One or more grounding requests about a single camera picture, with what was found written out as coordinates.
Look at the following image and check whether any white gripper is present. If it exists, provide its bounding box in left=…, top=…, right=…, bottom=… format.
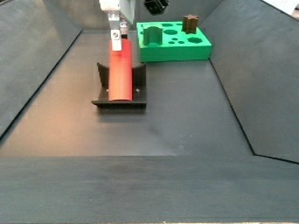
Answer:
left=98, top=0, right=137, bottom=51

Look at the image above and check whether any red oval cylinder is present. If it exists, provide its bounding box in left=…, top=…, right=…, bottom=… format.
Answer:
left=109, top=38, right=134, bottom=101

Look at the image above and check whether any black cradle fixture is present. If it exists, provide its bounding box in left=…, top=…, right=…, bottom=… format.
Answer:
left=93, top=63, right=147, bottom=108

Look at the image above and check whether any green shape sorter block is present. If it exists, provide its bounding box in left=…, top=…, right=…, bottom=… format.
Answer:
left=137, top=21, right=213, bottom=62

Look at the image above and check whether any brown star peg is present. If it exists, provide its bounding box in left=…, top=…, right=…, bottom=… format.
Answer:
left=182, top=15, right=199, bottom=34

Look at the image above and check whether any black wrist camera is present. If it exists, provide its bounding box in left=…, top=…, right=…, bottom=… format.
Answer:
left=145, top=0, right=170, bottom=15

